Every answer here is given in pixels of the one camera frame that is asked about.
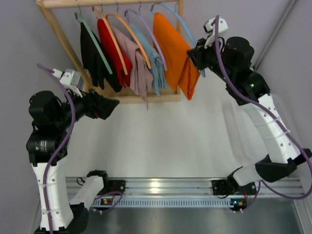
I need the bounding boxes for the orange trousers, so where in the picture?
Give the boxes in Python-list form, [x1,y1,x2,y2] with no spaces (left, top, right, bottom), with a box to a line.
[153,13,200,100]

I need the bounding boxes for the light blue hanger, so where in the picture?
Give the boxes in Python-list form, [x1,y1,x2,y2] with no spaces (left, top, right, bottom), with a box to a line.
[150,0,196,71]

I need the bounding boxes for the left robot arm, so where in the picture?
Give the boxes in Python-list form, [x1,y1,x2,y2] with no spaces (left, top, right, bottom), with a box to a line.
[26,89,119,234]

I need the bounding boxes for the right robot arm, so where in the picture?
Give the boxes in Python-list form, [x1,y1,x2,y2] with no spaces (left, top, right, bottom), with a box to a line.
[187,37,312,188]

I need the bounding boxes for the black trousers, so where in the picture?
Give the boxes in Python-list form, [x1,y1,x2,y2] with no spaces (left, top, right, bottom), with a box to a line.
[80,23,122,93]

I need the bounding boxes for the light blue trousers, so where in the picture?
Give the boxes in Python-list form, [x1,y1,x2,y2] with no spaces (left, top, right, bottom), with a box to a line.
[130,23,166,96]

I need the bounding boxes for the peach hanger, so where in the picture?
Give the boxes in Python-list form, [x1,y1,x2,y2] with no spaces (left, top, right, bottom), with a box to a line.
[92,6,128,75]

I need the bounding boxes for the red trousers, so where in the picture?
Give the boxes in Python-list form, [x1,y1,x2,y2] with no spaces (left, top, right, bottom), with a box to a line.
[97,19,133,92]

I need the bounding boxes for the green hanger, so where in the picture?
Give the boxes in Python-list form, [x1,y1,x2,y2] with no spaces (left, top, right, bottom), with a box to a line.
[75,0,113,75]

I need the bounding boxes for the purple hanger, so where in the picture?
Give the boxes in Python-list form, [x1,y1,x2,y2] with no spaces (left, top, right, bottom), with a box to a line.
[124,1,168,71]

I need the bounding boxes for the orange hanger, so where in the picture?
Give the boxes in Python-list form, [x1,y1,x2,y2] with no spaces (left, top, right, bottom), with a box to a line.
[105,13,152,69]

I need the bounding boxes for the wooden clothes rack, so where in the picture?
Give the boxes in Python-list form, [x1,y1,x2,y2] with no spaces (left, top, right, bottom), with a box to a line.
[35,0,183,104]

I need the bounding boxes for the white plastic basket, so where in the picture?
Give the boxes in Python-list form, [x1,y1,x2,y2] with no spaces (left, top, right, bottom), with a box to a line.
[221,96,289,165]

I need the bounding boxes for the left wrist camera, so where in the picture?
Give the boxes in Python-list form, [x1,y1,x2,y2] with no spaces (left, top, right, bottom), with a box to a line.
[52,68,85,97]

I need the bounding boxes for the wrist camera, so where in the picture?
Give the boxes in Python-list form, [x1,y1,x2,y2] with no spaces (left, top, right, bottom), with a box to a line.
[52,68,85,97]
[204,15,229,49]

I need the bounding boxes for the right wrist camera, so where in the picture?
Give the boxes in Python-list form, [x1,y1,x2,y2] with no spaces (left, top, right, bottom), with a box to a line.
[204,15,229,49]

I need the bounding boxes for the pink drawstring trousers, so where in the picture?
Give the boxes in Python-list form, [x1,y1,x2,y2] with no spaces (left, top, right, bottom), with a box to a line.
[112,27,153,102]

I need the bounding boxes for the slotted cable duct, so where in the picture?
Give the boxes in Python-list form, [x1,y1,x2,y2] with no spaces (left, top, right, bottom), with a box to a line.
[90,196,246,209]

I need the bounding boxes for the aluminium mounting rail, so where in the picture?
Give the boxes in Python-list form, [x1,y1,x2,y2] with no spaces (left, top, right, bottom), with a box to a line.
[65,176,305,196]

